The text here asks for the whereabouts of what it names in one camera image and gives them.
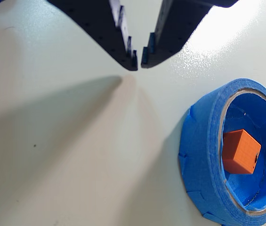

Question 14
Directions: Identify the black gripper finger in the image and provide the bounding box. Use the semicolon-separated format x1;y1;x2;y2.
141;0;239;69
47;0;139;71

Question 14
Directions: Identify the blue tape roll bin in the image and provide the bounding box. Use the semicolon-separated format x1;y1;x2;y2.
178;78;266;226

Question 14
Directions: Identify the orange cube block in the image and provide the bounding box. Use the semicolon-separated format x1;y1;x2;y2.
222;129;262;175

